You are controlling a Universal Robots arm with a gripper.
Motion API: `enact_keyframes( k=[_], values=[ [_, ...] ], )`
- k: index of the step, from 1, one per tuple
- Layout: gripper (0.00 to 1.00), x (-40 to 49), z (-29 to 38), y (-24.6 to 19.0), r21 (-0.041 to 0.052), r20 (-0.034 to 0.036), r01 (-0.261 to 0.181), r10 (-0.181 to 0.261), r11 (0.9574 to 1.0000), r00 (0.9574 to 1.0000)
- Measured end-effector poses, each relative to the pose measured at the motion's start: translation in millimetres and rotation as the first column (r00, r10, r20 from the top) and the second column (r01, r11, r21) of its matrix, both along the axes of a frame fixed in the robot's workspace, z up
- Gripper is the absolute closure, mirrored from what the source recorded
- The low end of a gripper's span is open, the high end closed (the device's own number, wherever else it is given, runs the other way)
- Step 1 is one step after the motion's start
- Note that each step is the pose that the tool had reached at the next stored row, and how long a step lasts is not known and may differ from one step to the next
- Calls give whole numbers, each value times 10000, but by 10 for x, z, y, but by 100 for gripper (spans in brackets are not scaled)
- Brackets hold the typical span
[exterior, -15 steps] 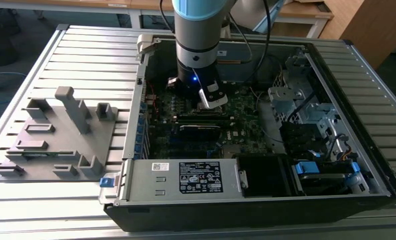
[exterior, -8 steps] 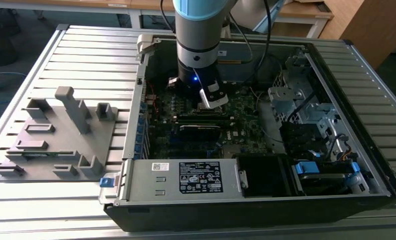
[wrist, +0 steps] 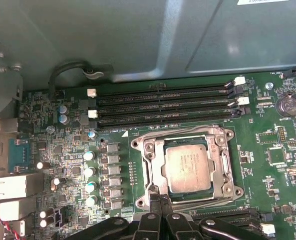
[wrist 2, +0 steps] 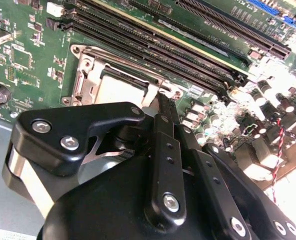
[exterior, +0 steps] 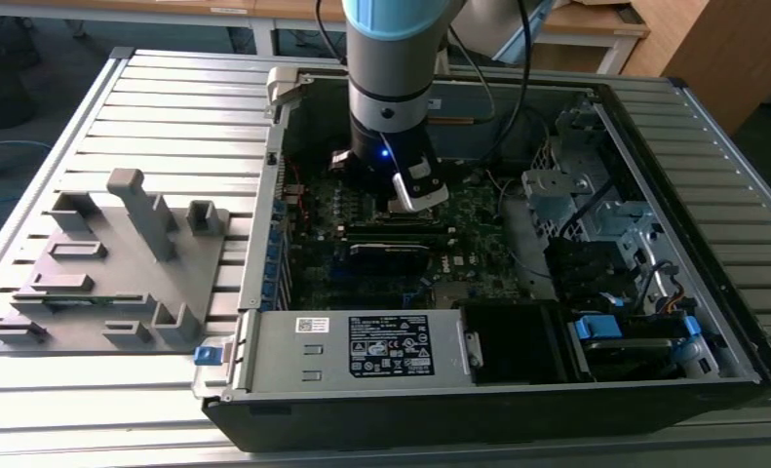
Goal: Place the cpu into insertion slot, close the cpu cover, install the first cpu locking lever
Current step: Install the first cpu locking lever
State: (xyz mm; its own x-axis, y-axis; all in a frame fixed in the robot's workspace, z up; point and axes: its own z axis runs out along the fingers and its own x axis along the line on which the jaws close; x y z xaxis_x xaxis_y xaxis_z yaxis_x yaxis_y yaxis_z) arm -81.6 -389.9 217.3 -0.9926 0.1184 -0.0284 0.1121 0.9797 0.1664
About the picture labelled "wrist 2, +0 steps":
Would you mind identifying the silver CPU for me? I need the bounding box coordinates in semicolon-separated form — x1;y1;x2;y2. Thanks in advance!
97;72;150;107

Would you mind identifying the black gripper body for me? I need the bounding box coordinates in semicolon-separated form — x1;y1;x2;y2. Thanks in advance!
36;149;232;240

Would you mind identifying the metal socket cover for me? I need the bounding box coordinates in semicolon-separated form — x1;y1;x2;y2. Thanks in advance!
74;56;163;108

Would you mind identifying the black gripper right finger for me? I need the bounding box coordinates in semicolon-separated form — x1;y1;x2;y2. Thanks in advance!
169;102;296;240

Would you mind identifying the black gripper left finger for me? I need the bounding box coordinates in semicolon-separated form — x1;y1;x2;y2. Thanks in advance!
1;92;188;230

